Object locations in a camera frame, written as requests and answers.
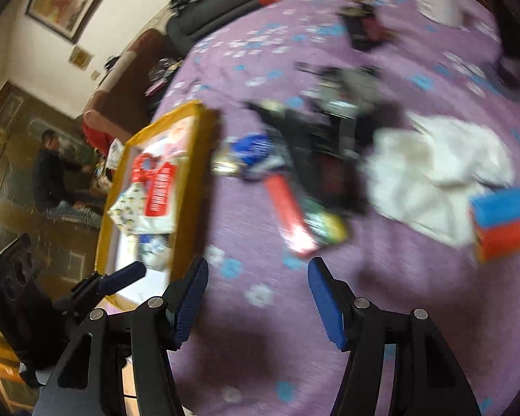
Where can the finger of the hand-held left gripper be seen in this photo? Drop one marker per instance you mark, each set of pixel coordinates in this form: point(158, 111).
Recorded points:
point(123, 276)

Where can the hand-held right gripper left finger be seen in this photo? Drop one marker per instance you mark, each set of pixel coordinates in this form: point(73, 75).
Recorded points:
point(190, 301)

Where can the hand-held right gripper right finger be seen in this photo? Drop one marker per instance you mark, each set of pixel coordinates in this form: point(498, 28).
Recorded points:
point(325, 303)

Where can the red yellow green sponge pack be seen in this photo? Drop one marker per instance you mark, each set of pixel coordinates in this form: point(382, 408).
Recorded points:
point(294, 216)

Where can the yellow cardboard box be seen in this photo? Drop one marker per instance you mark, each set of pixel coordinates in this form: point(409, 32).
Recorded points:
point(195, 173)

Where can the black cloth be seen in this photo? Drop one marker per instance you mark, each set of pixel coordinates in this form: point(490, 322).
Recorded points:
point(325, 169)

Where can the blue white bottle bag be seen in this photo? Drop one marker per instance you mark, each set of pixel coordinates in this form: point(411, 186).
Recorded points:
point(253, 151)

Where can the large white cloth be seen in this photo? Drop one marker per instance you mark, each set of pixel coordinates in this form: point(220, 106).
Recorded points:
point(437, 169)

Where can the blue red sponge pack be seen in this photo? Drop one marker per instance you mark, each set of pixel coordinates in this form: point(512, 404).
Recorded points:
point(502, 221)

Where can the blue pocket tissue pack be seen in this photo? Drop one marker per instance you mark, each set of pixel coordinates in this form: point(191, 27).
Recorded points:
point(156, 251)

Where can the purple floral tablecloth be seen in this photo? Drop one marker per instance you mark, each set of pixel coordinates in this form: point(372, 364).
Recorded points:
point(286, 355)

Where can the yellow print tissue pack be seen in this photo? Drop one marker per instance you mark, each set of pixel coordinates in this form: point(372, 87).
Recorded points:
point(125, 208)

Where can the red white wet wipes pack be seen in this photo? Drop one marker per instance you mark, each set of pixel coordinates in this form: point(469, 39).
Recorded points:
point(158, 186)

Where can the dark wooden cabinet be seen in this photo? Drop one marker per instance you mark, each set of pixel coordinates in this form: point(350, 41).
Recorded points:
point(4, 160)

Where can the brown armchair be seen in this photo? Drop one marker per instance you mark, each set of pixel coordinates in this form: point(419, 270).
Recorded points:
point(125, 78)

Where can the clear plastic bag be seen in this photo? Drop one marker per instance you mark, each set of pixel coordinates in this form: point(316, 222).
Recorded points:
point(162, 78)

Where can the battery device with wooden knob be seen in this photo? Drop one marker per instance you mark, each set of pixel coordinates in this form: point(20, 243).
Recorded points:
point(364, 21)

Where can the black leather sofa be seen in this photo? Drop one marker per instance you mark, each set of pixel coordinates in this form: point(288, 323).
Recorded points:
point(225, 4)

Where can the small gold wall plaque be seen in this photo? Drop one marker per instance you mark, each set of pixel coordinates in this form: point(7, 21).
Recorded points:
point(80, 57)

